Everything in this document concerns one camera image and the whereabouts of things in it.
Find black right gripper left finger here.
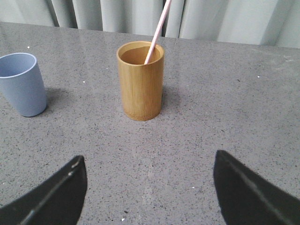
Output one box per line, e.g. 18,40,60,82
0,156,87,225

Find blue plastic cup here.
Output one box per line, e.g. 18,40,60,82
0,52,47,117

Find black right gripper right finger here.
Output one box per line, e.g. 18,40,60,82
213,150,300,225

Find grey-white curtain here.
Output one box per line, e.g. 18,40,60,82
0,0,300,49

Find bamboo wooden cup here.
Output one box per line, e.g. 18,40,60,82
116,41,165,121

